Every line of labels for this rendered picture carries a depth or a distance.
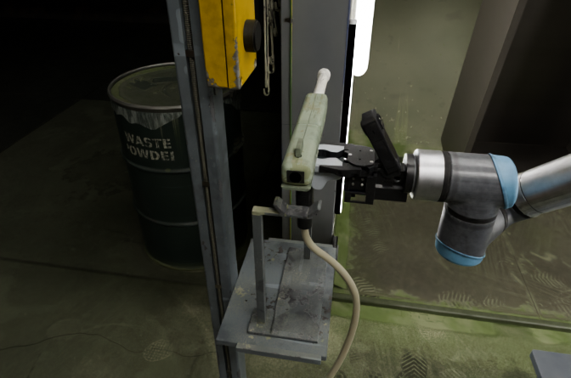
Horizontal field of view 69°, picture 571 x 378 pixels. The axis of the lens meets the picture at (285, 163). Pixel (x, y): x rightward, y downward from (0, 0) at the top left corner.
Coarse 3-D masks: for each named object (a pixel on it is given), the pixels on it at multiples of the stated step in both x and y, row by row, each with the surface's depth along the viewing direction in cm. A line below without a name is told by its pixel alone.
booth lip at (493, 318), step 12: (336, 300) 188; (348, 300) 186; (360, 300) 186; (372, 300) 185; (384, 300) 185; (420, 312) 183; (432, 312) 181; (444, 312) 180; (456, 312) 180; (468, 312) 180; (480, 312) 180; (516, 324) 177; (528, 324) 176; (540, 324) 175; (552, 324) 174; (564, 324) 174
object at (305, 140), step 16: (320, 80) 97; (320, 96) 86; (304, 112) 79; (320, 112) 80; (304, 128) 73; (320, 128) 76; (304, 144) 68; (288, 160) 64; (304, 160) 64; (288, 176) 64; (304, 176) 63; (304, 192) 77; (304, 224) 81
